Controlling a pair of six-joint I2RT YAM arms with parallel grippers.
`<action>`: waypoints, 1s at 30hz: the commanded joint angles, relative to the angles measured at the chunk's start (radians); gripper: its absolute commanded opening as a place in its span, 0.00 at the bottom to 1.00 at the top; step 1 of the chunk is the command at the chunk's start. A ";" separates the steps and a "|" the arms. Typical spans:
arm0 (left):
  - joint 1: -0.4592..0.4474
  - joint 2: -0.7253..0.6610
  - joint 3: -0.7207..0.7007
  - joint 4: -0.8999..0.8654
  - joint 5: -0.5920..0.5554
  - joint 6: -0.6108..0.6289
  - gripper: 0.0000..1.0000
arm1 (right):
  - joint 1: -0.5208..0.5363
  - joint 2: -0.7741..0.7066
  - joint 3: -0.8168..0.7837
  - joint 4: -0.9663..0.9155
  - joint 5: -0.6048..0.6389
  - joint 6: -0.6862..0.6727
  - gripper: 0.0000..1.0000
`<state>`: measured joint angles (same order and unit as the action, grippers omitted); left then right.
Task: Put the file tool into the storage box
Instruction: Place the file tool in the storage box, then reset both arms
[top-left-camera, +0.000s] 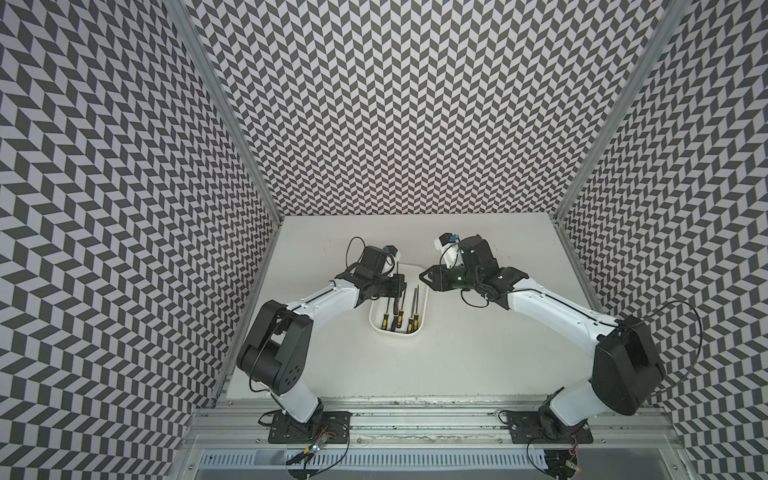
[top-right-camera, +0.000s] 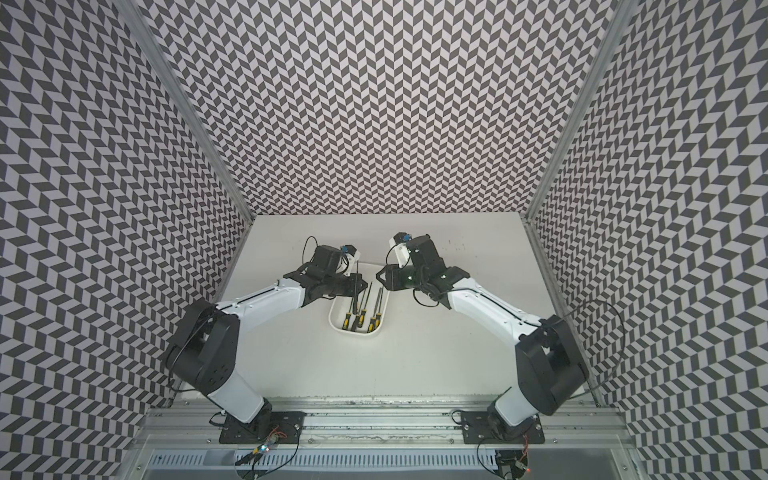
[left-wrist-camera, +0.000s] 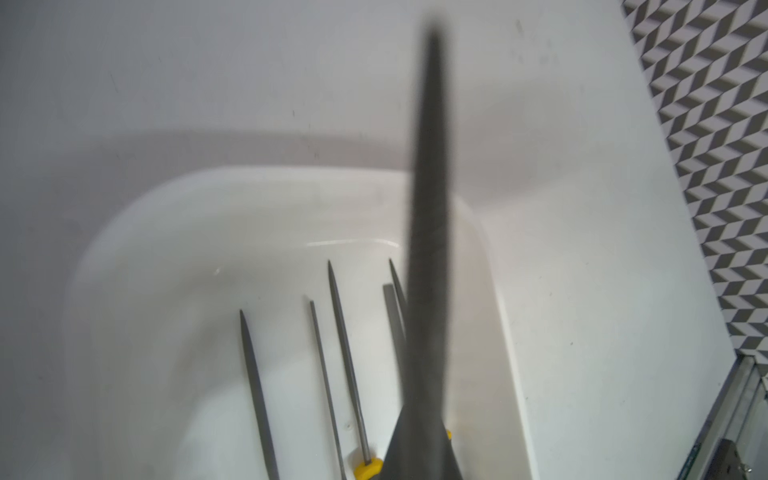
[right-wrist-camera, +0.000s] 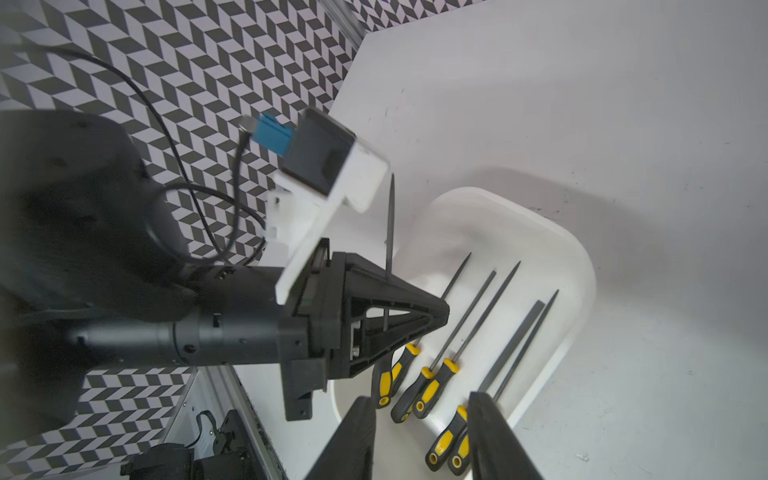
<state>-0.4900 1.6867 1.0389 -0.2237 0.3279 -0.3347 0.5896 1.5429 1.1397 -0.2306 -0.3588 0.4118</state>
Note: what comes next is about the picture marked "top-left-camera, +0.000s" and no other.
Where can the left aluminium corner post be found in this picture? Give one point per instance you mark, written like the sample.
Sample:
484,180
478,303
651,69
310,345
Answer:
188,35

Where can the aluminium corner post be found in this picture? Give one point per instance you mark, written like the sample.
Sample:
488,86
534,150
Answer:
188,35
670,19

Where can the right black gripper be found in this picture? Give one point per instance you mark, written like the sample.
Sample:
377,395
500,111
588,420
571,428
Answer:
438,275

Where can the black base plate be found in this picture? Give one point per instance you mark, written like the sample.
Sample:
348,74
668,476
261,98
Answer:
532,427
283,429

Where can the right aluminium corner post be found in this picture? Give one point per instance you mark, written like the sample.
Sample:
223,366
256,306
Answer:
670,19

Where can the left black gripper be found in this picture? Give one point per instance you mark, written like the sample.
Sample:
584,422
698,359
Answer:
399,286

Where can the right base wiring with board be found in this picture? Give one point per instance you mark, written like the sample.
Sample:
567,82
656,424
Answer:
555,459

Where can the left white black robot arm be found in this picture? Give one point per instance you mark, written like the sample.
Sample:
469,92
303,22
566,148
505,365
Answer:
275,350

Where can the base wiring with board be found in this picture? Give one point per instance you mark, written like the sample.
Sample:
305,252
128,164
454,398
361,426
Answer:
555,459
315,451

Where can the aluminium front rail frame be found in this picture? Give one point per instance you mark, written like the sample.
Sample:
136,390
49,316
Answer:
426,438

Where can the left base wiring with board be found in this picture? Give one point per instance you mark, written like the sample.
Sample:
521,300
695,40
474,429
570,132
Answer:
315,451

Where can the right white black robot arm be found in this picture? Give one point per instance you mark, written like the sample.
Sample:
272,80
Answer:
626,365

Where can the wrist camera white blue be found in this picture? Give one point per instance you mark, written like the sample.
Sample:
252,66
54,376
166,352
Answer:
393,251
448,247

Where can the left wrist camera white blue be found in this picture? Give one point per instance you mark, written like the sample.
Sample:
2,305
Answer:
393,251

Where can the right wrist camera white blue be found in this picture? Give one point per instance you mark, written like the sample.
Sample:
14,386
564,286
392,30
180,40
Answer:
448,247

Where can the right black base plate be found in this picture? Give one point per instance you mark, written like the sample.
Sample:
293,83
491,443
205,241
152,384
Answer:
532,427

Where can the white plastic storage tray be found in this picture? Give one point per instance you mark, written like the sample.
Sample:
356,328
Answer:
406,317

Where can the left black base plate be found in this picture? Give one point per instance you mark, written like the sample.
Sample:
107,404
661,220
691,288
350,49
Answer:
283,429

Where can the file tool yellow black handle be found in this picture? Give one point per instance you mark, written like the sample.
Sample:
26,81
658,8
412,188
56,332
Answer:
414,319

